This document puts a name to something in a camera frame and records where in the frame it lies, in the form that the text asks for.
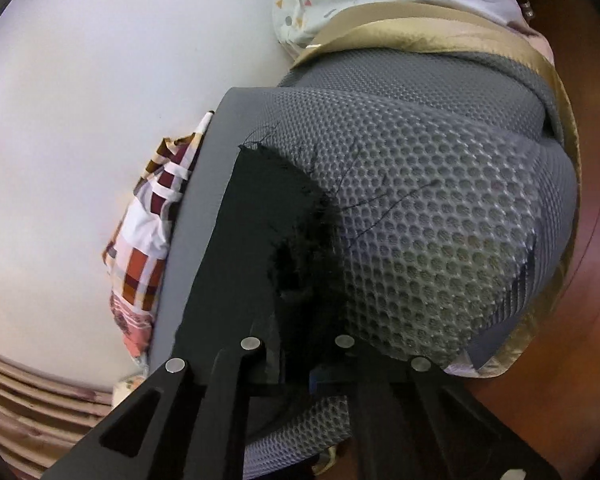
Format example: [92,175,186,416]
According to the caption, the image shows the black pants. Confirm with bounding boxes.
[172,145,343,385]

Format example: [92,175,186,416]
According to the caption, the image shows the brown wooden bed frame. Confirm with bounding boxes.
[459,0,600,480]

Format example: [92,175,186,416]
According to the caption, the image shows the grey mesh mattress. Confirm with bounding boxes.
[151,48,579,479]

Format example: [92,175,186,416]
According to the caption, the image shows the floral orange white pillow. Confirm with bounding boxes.
[111,375,146,408]

